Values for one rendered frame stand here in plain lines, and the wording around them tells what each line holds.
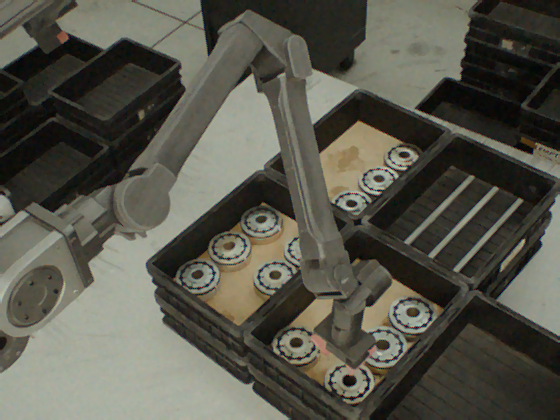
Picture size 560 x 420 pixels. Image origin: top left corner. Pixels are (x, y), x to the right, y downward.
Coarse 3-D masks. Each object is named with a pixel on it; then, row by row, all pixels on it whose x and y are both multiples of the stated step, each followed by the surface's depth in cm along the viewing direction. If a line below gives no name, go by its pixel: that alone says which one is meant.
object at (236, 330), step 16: (256, 176) 187; (272, 176) 187; (192, 224) 178; (352, 224) 175; (176, 240) 176; (160, 256) 173; (160, 272) 169; (176, 288) 166; (192, 304) 165; (224, 320) 160; (240, 336) 159
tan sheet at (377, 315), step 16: (400, 288) 174; (320, 304) 173; (384, 304) 172; (432, 304) 171; (304, 320) 170; (320, 320) 170; (368, 320) 169; (384, 320) 169; (320, 368) 162; (352, 384) 159
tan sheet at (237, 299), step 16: (288, 224) 190; (208, 256) 185; (256, 256) 184; (272, 256) 183; (224, 272) 181; (240, 272) 181; (224, 288) 178; (240, 288) 178; (208, 304) 175; (224, 304) 175; (240, 304) 175; (256, 304) 174; (240, 320) 172
